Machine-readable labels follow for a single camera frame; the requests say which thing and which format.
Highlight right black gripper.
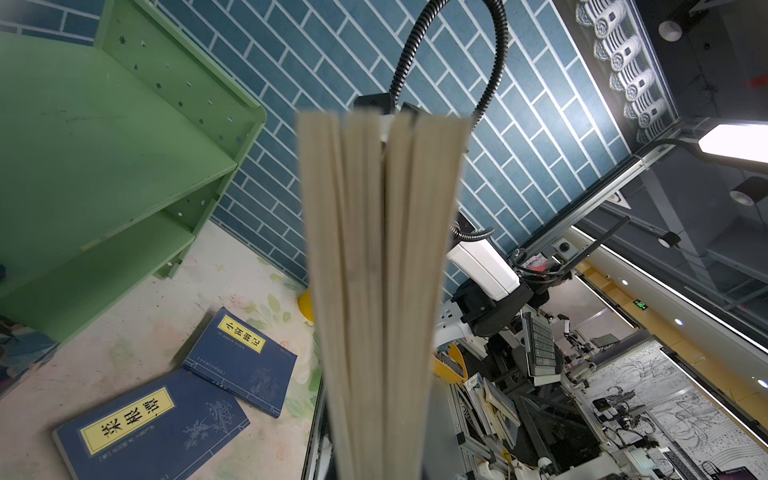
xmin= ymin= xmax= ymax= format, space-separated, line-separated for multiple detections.
xmin=352 ymin=91 xmax=420 ymax=117

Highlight blue book yellow label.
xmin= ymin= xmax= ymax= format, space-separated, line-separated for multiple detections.
xmin=296 ymin=109 xmax=473 ymax=479

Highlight illustrated cartoon cover book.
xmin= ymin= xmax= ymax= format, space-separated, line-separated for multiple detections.
xmin=1 ymin=316 xmax=59 ymax=398

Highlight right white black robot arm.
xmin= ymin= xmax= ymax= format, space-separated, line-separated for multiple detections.
xmin=354 ymin=92 xmax=533 ymax=349

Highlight yellow pen holder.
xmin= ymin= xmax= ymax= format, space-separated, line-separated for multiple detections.
xmin=297 ymin=288 xmax=314 ymax=323

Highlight green wooden shelf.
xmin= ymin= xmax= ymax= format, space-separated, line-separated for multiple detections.
xmin=1 ymin=1 xmax=266 ymax=343

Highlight small middle blue book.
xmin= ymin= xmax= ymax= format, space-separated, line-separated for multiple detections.
xmin=52 ymin=369 xmax=250 ymax=479

